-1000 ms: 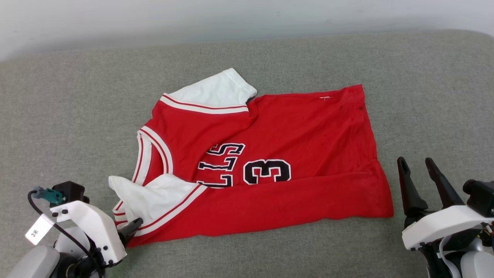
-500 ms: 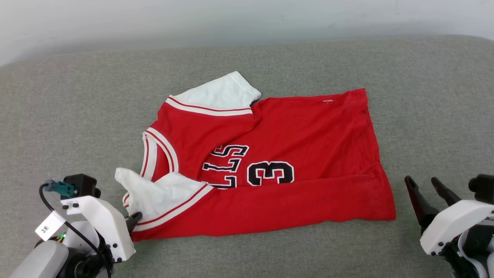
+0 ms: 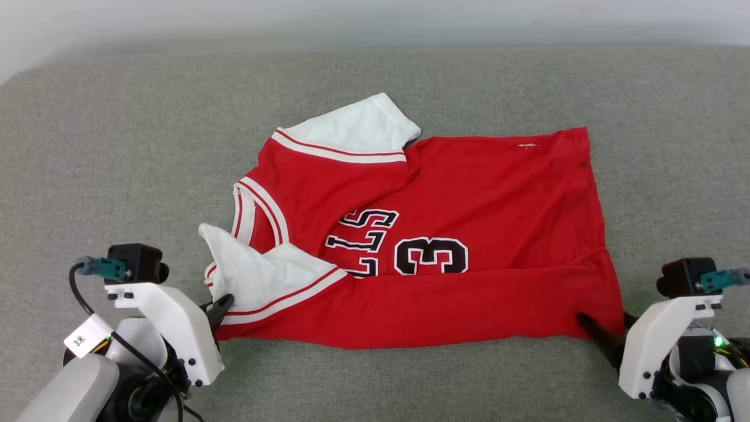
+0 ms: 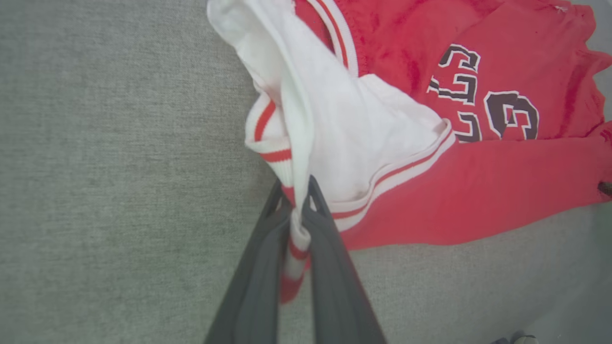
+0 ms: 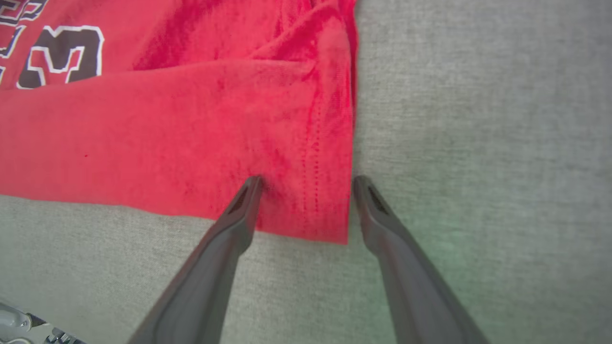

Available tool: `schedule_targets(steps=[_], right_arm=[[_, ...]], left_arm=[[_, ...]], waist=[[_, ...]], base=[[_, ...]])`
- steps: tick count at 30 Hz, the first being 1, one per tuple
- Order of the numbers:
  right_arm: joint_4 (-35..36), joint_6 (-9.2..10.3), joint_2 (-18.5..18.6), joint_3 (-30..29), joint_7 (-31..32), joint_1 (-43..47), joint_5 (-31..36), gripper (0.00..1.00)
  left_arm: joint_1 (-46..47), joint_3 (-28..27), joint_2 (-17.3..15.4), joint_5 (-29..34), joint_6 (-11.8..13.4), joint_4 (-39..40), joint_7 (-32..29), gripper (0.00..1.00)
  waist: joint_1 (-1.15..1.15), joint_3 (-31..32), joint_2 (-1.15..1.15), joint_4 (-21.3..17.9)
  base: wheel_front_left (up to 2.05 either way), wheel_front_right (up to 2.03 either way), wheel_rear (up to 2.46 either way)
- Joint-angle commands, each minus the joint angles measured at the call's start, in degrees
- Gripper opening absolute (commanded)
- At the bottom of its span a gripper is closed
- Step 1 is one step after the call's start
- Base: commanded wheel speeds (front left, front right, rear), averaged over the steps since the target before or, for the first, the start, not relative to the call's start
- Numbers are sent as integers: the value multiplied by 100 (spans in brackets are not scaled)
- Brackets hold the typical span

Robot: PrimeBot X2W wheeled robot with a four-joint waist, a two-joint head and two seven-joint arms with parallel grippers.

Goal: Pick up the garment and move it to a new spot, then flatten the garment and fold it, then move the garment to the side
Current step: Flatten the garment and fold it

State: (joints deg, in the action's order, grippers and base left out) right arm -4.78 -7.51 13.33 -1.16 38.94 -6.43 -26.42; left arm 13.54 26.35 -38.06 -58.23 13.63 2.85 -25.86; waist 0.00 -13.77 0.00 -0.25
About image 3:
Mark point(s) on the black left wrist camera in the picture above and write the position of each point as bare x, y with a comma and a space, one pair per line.
136, 264

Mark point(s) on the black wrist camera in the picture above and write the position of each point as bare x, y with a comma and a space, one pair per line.
682, 276
136, 264

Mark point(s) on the teal right camera connector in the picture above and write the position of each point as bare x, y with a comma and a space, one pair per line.
720, 279

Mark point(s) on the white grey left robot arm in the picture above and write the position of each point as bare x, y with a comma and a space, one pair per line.
76, 387

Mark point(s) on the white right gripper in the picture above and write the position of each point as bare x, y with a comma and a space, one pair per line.
656, 340

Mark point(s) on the teal left camera connector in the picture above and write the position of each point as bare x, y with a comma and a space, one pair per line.
105, 268

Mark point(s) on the red and white basketball jersey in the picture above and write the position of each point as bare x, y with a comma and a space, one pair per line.
480, 187

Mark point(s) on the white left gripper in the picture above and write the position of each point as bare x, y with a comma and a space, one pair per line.
176, 328

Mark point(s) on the teal camera connector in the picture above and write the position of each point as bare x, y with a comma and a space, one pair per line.
105, 268
720, 279

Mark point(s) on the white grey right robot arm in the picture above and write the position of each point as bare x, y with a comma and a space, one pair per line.
709, 381

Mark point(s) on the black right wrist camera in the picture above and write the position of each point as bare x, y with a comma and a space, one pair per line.
682, 276

